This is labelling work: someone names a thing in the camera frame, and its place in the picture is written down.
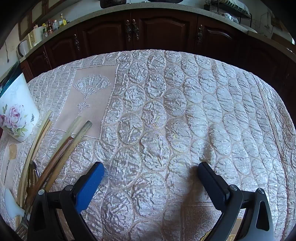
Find wooden wall cabinets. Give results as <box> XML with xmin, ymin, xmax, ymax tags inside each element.
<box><xmin>18</xmin><ymin>0</ymin><xmax>77</xmax><ymax>40</ymax></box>

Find metal spoon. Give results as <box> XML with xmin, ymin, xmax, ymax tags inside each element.
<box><xmin>26</xmin><ymin>160</ymin><xmax>39</xmax><ymax>193</ymax></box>

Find pair of wooden chopsticks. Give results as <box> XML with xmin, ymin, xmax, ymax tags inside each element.
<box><xmin>23</xmin><ymin>137</ymin><xmax>74</xmax><ymax>207</ymax></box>

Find grey-tipped round chopstick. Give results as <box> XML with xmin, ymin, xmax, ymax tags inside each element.
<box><xmin>45</xmin><ymin>120</ymin><xmax>92</xmax><ymax>189</ymax></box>

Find grey speckled countertop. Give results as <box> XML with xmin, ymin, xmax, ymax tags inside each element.
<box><xmin>20</xmin><ymin>2</ymin><xmax>296</xmax><ymax>65</ymax></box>

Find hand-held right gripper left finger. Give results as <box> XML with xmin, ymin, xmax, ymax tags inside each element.
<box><xmin>27</xmin><ymin>162</ymin><xmax>105</xmax><ymax>241</ymax></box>

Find floral ceramic bowl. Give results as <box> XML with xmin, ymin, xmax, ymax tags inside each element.
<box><xmin>222</xmin><ymin>13</ymin><xmax>239</xmax><ymax>24</ymax></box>

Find floral utensil holder teal rim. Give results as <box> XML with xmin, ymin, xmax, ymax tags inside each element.
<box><xmin>0</xmin><ymin>61</ymin><xmax>40</xmax><ymax>142</ymax></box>

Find pale bamboo chopstick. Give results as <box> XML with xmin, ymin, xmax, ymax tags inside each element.
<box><xmin>52</xmin><ymin>116</ymin><xmax>82</xmax><ymax>153</ymax></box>

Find black dish rack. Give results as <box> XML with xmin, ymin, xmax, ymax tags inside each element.
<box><xmin>203</xmin><ymin>0</ymin><xmax>252</xmax><ymax>24</ymax></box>

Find thin bamboo chopstick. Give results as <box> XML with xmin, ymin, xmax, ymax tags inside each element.
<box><xmin>17</xmin><ymin>110</ymin><xmax>52</xmax><ymax>209</ymax></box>
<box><xmin>20</xmin><ymin>119</ymin><xmax>52</xmax><ymax>204</ymax></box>

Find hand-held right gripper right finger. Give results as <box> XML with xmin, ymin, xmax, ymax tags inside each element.
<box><xmin>198</xmin><ymin>161</ymin><xmax>277</xmax><ymax>241</ymax></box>

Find quilted pink tablecloth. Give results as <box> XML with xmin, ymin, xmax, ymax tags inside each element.
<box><xmin>0</xmin><ymin>49</ymin><xmax>296</xmax><ymax>241</ymax></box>

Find white ceramic spoon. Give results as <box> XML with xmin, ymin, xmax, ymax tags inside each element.
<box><xmin>5</xmin><ymin>188</ymin><xmax>25</xmax><ymax>218</ymax></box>

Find cream microwave oven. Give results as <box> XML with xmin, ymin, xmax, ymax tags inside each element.
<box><xmin>17</xmin><ymin>26</ymin><xmax>45</xmax><ymax>58</ymax></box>

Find row of condiment bottles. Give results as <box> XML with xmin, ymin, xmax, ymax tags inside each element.
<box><xmin>42</xmin><ymin>13</ymin><xmax>68</xmax><ymax>39</ymax></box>

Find dark wooden base cabinets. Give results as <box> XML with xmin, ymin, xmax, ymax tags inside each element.
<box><xmin>20</xmin><ymin>9</ymin><xmax>296</xmax><ymax>116</ymax></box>

